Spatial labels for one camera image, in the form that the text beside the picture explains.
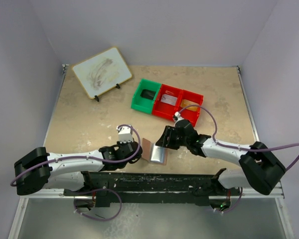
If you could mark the aluminium corner rail right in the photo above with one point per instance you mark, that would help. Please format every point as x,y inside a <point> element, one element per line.
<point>251,118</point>

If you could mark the red bin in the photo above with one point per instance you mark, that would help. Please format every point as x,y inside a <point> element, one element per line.
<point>188,98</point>
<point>163,110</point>

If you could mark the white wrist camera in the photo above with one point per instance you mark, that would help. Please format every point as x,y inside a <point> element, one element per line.
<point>125,134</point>
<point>176,116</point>

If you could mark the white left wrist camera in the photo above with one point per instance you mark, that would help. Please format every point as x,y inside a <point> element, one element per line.
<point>125,134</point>

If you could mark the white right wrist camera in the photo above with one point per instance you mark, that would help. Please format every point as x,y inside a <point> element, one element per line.
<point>176,116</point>

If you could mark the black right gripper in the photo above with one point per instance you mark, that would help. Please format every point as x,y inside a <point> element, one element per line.
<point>168,132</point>

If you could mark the brown leather card holder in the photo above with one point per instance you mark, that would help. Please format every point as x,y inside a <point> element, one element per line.
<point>152,153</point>

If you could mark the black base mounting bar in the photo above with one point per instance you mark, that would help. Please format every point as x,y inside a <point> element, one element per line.
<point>153,188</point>

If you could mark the white board wooden frame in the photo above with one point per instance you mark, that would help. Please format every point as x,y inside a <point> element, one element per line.
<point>101,72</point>

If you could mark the silver card in bin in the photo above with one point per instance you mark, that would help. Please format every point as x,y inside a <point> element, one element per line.
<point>168,99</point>

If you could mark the red bin right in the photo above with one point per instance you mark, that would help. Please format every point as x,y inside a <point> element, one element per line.
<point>188,98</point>

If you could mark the gold card in bin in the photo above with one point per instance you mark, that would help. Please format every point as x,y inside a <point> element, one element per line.
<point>188,105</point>

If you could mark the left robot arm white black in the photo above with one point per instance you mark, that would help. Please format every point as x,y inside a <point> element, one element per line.
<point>41,170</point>

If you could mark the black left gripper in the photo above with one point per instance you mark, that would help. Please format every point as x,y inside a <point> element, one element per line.
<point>120,145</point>

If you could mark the green plastic bin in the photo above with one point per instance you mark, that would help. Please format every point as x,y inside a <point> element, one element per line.
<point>145,95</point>

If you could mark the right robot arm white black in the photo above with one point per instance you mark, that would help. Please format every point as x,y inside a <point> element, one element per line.
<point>259,170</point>

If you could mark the aluminium front frame rail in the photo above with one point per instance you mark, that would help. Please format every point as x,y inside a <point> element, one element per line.
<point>59,193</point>

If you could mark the red bin middle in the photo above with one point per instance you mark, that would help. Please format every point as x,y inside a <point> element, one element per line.
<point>163,110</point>

